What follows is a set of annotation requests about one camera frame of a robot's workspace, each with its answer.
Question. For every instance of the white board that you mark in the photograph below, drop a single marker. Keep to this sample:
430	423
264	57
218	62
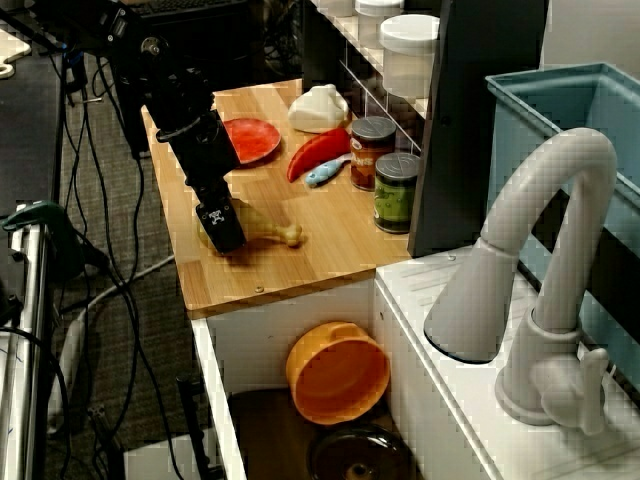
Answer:
12	50

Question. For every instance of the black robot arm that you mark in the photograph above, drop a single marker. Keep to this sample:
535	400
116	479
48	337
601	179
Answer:
165	85

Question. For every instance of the clear jar white lid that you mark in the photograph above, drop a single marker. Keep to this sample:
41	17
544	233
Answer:
377	12
407	55

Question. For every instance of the red toy pepper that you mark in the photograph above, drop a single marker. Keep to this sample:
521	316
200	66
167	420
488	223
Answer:
315	152

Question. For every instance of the beige hutch shelf board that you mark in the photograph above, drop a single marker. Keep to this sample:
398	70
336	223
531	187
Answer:
370	60

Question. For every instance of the light blue toy fish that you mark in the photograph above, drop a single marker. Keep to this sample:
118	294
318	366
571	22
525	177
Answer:
320	173

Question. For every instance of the grey toy faucet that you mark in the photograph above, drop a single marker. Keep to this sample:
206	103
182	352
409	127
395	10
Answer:
550	165

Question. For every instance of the dark green tool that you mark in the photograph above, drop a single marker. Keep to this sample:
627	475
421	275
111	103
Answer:
45	220

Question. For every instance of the brown toy beans can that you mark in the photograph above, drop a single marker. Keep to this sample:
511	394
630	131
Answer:
370	160

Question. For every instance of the red plate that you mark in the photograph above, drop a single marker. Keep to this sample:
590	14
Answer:
255	140

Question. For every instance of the blue plastic bin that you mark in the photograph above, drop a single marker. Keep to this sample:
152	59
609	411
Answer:
520	125

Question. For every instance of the green toy peas can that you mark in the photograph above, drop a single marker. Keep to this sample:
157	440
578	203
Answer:
395	200

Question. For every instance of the orange toy pot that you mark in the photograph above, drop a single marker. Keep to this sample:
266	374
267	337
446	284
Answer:
340	380

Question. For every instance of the black keyboard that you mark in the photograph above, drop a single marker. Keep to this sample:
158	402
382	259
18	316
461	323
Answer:
200	12

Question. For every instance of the silver metal rail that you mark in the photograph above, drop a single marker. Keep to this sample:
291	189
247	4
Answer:
30	325

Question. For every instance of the white toy sink unit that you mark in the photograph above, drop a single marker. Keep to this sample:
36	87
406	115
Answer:
450	400

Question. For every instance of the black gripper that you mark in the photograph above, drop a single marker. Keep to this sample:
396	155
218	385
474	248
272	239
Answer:
200	150

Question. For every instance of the dark grey hutch side panel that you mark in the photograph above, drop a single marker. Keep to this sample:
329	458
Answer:
475	125

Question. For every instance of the yellow toy chicken drumstick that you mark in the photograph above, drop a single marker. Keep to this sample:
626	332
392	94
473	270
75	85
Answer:
270	227

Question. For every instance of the dark tiled backsplash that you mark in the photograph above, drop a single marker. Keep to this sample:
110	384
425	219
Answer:
360	100

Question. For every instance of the black desk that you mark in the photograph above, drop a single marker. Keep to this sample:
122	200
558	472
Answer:
25	140

